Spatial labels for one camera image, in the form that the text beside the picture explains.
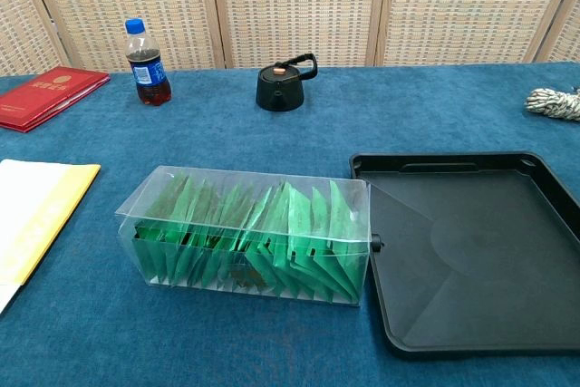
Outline clear box of green packets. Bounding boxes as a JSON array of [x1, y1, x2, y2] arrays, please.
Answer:
[[114, 164, 372, 307]]

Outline black plastic tray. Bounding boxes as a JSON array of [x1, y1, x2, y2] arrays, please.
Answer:
[[348, 150, 580, 359]]

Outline blue table cloth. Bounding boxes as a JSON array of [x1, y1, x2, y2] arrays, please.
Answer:
[[0, 60, 580, 387]]

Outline black round lid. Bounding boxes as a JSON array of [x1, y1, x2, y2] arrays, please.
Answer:
[[255, 53, 318, 113]]

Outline woven folding screen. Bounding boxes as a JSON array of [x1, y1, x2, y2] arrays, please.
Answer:
[[0, 0, 580, 76]]

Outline cola bottle with blue cap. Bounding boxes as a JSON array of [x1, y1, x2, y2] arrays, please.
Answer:
[[124, 17, 172, 107]]

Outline red certificate book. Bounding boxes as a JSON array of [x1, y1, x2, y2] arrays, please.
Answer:
[[0, 65, 111, 133]]

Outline white and yellow booklet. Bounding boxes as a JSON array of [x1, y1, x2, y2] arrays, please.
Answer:
[[0, 159, 102, 315]]

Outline coiled white patterned rope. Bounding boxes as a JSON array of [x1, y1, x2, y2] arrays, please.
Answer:
[[524, 85, 580, 122]]

